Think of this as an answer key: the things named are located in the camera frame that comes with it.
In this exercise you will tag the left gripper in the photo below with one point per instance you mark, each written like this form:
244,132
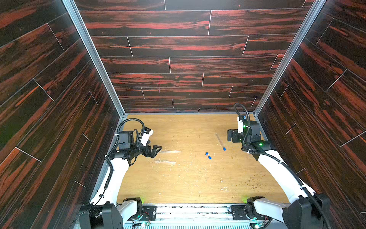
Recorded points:
152,153

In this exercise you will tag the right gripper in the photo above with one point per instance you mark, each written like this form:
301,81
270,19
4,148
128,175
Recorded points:
234,136

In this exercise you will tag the clear test tube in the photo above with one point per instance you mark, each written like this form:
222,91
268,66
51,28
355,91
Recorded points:
165,162
169,152
219,140

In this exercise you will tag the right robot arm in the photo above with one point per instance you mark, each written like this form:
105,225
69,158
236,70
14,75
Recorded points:
306,208

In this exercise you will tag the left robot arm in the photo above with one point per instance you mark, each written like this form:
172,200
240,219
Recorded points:
104,211

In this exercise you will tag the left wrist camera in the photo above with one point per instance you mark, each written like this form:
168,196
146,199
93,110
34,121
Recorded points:
147,132

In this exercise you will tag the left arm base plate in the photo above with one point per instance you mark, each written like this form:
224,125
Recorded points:
148,213

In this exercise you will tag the aluminium front rail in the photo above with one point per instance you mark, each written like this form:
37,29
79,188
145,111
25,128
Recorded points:
210,216

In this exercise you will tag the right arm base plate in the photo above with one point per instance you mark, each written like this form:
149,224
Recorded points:
239,213

